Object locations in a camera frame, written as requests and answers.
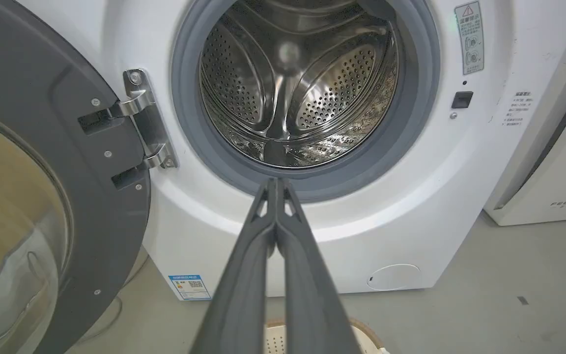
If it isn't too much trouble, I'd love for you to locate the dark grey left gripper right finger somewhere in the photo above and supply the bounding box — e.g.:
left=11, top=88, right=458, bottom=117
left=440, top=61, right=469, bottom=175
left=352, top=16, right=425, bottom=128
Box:
left=276, top=178, right=362, bottom=354

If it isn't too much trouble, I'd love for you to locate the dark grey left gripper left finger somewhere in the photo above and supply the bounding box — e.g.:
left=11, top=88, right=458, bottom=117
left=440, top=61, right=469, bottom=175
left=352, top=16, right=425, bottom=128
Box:
left=190, top=178, right=278, bottom=354

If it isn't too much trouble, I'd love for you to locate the blue energy label sticker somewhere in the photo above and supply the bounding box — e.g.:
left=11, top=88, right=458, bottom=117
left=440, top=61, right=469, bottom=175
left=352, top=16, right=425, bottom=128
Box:
left=168, top=274, right=212, bottom=301

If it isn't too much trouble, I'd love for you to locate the grey washing machine door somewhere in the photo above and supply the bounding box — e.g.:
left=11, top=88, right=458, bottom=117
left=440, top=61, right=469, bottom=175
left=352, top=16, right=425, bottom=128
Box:
left=0, top=0, right=152, bottom=354

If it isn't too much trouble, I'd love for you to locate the cream perforated laundry basket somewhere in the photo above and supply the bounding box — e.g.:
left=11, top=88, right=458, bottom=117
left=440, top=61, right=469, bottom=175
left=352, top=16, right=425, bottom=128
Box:
left=263, top=319, right=391, bottom=354

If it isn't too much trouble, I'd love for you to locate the white front-load washing machine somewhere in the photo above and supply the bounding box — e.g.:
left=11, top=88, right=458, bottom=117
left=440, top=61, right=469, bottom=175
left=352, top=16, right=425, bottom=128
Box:
left=16, top=0, right=566, bottom=301

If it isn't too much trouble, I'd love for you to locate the white appliance with black lettering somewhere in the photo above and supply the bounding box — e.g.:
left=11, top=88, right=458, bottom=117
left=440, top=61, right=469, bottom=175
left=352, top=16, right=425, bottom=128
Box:
left=483, top=29, right=566, bottom=227

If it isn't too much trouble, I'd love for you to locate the grey warning label sticker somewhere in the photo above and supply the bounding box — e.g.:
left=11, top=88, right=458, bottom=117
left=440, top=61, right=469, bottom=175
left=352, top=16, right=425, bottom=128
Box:
left=454, top=1, right=485, bottom=75

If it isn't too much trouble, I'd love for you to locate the steel washer door hinge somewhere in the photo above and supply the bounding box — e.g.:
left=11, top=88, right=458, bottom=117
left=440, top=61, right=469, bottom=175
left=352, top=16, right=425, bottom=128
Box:
left=111, top=69, right=179, bottom=170

